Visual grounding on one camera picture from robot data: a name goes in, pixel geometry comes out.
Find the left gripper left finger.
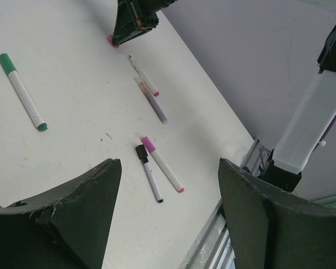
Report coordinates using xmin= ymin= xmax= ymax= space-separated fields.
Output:
xmin=0 ymin=159 xmax=121 ymax=268

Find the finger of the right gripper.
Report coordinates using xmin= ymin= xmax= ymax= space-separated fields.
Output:
xmin=113 ymin=28 xmax=151 ymax=45
xmin=114 ymin=2 xmax=136 ymax=31

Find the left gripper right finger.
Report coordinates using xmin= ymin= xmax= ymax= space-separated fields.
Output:
xmin=218 ymin=159 xmax=336 ymax=268

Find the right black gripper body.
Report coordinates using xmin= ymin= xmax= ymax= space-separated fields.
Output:
xmin=118 ymin=0 xmax=174 ymax=29

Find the pink marker cap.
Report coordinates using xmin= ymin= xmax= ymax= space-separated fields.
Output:
xmin=106 ymin=34 xmax=120 ymax=49

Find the pink capped marker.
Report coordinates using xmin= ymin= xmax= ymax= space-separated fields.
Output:
xmin=128 ymin=55 xmax=160 ymax=97

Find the green capped marker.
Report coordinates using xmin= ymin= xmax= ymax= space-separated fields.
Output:
xmin=0 ymin=53 xmax=48 ymax=132

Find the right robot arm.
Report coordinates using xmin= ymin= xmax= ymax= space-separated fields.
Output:
xmin=108 ymin=1 xmax=336 ymax=192

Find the grey purple pen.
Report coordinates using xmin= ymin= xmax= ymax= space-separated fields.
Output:
xmin=134 ymin=76 xmax=168 ymax=124

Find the black capped thin pen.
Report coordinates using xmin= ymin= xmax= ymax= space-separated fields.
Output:
xmin=135 ymin=144 xmax=164 ymax=203

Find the purple capped marker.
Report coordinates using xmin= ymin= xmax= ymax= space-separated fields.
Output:
xmin=141 ymin=136 xmax=185 ymax=193

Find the aluminium front rail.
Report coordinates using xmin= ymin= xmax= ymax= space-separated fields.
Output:
xmin=179 ymin=137 xmax=270 ymax=268

